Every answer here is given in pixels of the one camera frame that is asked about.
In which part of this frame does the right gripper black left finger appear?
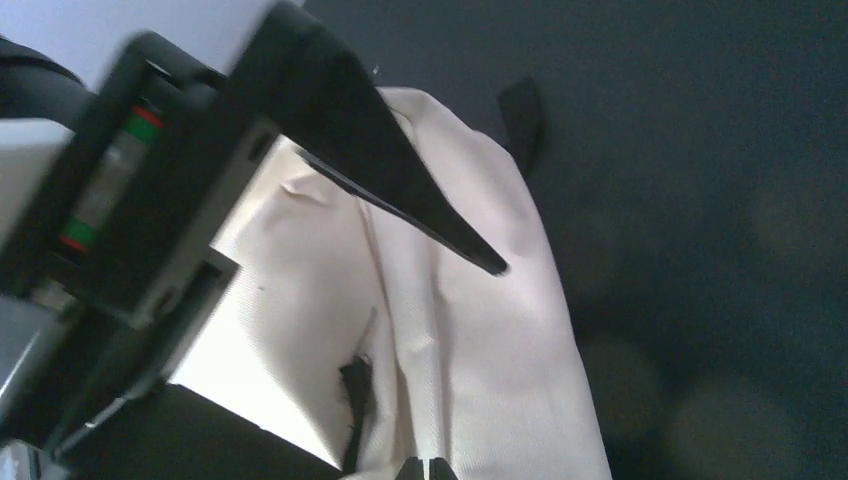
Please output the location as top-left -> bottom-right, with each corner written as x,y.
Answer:
228,1 -> 508,275

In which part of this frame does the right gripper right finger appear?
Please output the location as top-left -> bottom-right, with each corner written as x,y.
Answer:
396,457 -> 458,480

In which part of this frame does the beige canvas backpack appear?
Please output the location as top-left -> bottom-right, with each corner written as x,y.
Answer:
173,88 -> 610,479

